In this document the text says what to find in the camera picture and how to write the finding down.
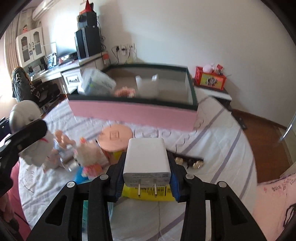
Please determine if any white ball toy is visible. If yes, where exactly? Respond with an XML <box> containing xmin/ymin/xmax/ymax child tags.
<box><xmin>9</xmin><ymin>100</ymin><xmax>54</xmax><ymax>167</ymax></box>

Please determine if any pink white block figure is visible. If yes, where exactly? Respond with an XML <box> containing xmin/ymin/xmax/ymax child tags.
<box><xmin>73</xmin><ymin>138</ymin><xmax>103</xmax><ymax>180</ymax></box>

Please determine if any yellow highlighter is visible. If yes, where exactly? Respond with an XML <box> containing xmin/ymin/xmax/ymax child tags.
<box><xmin>122</xmin><ymin>185</ymin><xmax>175</xmax><ymax>201</ymax></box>

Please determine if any rose gold round jar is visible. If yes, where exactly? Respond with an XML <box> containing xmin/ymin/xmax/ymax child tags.
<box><xmin>97</xmin><ymin>124</ymin><xmax>133</xmax><ymax>165</ymax></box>

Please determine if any white power adapter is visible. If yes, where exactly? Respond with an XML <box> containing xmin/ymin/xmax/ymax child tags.
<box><xmin>123</xmin><ymin>138</ymin><xmax>171</xmax><ymax>195</ymax></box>

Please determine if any clear plastic case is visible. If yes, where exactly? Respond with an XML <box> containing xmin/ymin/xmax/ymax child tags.
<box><xmin>77</xmin><ymin>68</ymin><xmax>116</xmax><ymax>96</ymax></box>

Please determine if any white cat shaped holder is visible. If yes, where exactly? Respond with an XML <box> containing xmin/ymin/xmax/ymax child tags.
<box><xmin>135</xmin><ymin>74</ymin><xmax>159</xmax><ymax>98</ymax></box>

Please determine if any pink pillow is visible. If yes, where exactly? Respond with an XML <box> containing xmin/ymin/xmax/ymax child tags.
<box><xmin>252</xmin><ymin>174</ymin><xmax>295</xmax><ymax>240</ymax></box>

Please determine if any pink bed blanket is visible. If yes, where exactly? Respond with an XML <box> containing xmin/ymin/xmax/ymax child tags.
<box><xmin>8</xmin><ymin>162</ymin><xmax>31</xmax><ymax>240</ymax></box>

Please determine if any black office chair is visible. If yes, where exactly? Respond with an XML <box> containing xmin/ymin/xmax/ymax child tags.
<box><xmin>11</xmin><ymin>67</ymin><xmax>60</xmax><ymax>108</ymax></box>

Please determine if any black flower hair clip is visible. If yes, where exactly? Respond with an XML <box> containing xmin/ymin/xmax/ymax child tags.
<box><xmin>167</xmin><ymin>150</ymin><xmax>204</xmax><ymax>169</ymax></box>

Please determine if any white striped quilt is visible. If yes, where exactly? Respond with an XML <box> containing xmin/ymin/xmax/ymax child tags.
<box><xmin>18</xmin><ymin>94</ymin><xmax>257</xmax><ymax>240</ymax></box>

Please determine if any white desk with drawers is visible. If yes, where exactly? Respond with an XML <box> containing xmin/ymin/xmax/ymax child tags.
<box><xmin>31</xmin><ymin>52</ymin><xmax>110</xmax><ymax>94</ymax></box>

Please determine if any white glass door cabinet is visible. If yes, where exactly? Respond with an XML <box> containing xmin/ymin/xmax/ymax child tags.
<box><xmin>16</xmin><ymin>27</ymin><xmax>45</xmax><ymax>67</ymax></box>

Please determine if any black floor scale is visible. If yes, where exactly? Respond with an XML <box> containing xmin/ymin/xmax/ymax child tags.
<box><xmin>235</xmin><ymin>116</ymin><xmax>247</xmax><ymax>130</ymax></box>

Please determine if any computer monitor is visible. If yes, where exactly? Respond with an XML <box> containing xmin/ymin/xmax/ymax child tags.
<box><xmin>48</xmin><ymin>42</ymin><xmax>76</xmax><ymax>61</ymax></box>

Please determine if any beige curtain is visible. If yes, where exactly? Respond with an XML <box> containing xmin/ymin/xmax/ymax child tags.
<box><xmin>4</xmin><ymin>11</ymin><xmax>22</xmax><ymax>76</ymax></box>

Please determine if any black computer tower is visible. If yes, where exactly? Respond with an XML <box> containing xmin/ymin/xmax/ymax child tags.
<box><xmin>75</xmin><ymin>26</ymin><xmax>103</xmax><ymax>59</ymax></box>

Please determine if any red printed toy box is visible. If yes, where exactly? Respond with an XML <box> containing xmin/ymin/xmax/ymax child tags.
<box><xmin>194</xmin><ymin>64</ymin><xmax>227</xmax><ymax>90</ymax></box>

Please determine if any white air conditioner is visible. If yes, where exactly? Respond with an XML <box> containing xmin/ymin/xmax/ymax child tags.
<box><xmin>32</xmin><ymin>0</ymin><xmax>58</xmax><ymax>21</ymax></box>

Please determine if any pink and green storage box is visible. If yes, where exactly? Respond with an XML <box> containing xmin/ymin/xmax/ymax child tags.
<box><xmin>68</xmin><ymin>63</ymin><xmax>199</xmax><ymax>132</ymax></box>

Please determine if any black speaker box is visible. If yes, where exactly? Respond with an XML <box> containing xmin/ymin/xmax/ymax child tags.
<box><xmin>77</xmin><ymin>11</ymin><xmax>97</xmax><ymax>29</ymax></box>

